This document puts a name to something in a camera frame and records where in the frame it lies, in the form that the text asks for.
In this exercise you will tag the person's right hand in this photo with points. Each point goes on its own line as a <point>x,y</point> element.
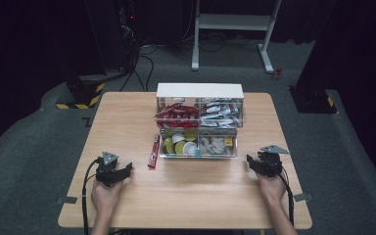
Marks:
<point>272,189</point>

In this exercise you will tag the single red stick sachet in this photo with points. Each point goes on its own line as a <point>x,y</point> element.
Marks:
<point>154,152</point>

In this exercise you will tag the person's left hand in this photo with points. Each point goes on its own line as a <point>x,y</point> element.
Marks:
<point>103,197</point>

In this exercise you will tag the pile of red stick packets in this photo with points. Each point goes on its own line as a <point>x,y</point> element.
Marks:
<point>178,115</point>

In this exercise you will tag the black stand base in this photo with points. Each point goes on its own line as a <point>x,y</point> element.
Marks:
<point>312,101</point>

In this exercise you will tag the pile of silver stick packets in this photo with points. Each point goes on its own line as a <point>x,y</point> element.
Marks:
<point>220,115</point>

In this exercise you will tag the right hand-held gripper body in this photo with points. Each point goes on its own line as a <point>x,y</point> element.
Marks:
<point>270,161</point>

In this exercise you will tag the white metal stand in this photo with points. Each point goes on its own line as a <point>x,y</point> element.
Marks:
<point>234,22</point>

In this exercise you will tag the black stand with striped base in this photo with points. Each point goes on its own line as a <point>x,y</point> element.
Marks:
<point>83,91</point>

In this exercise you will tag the pile of yellow-green capsules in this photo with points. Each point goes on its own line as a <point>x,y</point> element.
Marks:
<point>180,146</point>

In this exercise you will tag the dark equipment rack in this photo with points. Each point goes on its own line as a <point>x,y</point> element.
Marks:
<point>127,36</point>

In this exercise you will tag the small red floor object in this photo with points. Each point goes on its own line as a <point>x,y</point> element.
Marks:
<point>276,73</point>

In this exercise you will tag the grey tape piece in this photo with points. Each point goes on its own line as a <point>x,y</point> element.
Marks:
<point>303,197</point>
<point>67,200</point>

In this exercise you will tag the clear organizer with white lid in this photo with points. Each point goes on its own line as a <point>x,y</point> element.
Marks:
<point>199,91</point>

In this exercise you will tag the pile of grey capsules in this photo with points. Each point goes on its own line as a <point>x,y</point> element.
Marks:
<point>215,145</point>

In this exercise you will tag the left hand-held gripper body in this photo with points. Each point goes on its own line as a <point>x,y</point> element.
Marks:
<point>106,169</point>

